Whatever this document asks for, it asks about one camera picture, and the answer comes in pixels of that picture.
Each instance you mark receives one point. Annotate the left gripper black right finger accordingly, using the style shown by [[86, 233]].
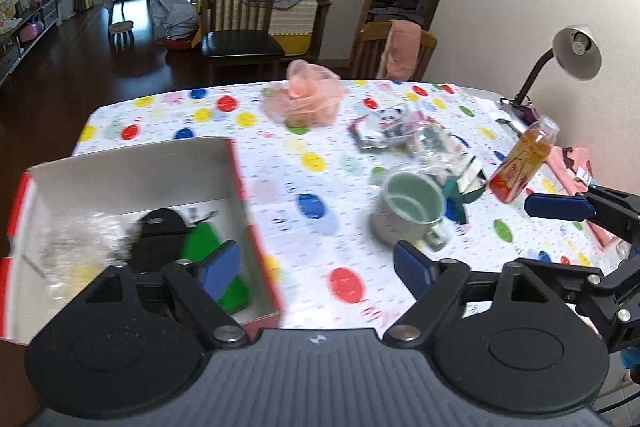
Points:
[[419, 272]]

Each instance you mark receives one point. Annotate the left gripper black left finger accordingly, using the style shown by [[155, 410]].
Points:
[[216, 271]]

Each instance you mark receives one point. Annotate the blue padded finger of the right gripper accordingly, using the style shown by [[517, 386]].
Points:
[[559, 207]]

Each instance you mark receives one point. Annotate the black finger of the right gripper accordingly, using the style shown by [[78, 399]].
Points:
[[573, 284]]

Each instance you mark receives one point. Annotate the orange drink bottle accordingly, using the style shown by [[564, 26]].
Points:
[[524, 160]]

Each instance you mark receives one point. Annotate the clear zip plastic bag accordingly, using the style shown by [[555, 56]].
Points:
[[435, 149]]

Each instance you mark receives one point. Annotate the clear bubble wrap sheet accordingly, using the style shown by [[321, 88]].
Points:
[[76, 249]]

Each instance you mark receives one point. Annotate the panda print wipes pack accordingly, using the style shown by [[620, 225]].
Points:
[[387, 127]]

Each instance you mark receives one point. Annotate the pink mesh bath loofah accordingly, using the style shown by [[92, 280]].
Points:
[[310, 97]]

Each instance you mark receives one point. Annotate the Christmas tree tote bag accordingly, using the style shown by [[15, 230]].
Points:
[[462, 185]]

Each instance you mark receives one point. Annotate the pink cloth on table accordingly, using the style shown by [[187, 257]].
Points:
[[572, 167]]

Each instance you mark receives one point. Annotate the green object in box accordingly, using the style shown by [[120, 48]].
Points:
[[201, 239]]

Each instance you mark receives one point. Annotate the pale green ceramic mug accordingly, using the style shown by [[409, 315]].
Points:
[[410, 206]]

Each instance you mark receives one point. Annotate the red and white cardboard box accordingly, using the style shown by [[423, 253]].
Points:
[[192, 176]]

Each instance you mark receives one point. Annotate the balloon print tablecloth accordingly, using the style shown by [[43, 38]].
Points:
[[310, 191]]

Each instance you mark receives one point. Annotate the grey desk lamp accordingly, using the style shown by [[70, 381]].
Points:
[[575, 50]]

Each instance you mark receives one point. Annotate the pink towel on chair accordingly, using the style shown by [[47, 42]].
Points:
[[401, 52]]

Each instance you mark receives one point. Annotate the wooden chair with pink towel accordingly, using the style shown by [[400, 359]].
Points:
[[370, 44]]

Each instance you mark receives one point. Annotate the small round wooden stool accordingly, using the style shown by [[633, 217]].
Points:
[[121, 35]]

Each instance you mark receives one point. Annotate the grey stuffed bag on floor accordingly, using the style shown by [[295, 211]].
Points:
[[173, 19]]

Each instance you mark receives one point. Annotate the wooden chair with black seat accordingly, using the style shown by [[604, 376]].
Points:
[[235, 34]]

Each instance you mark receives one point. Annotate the low TV console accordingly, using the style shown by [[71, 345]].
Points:
[[31, 28]]

